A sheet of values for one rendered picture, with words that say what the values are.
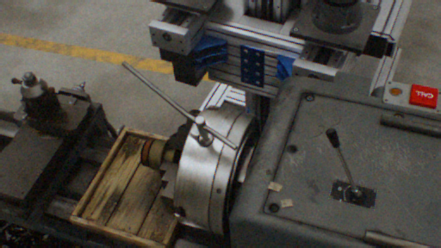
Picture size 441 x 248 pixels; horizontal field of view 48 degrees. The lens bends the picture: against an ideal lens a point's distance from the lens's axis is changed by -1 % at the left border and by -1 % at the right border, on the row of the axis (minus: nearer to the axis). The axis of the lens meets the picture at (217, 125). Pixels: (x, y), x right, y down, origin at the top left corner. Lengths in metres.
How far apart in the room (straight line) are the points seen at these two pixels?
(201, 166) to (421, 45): 2.46
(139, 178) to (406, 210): 0.81
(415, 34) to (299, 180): 2.51
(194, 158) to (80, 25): 2.58
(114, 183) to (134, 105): 1.46
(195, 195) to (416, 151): 0.50
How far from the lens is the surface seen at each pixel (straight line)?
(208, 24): 1.72
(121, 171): 1.57
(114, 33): 3.49
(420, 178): 1.12
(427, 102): 1.25
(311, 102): 1.20
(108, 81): 3.15
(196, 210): 1.18
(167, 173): 1.27
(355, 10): 1.53
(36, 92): 1.52
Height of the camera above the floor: 2.14
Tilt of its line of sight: 50 degrees down
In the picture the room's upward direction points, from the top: 5 degrees counter-clockwise
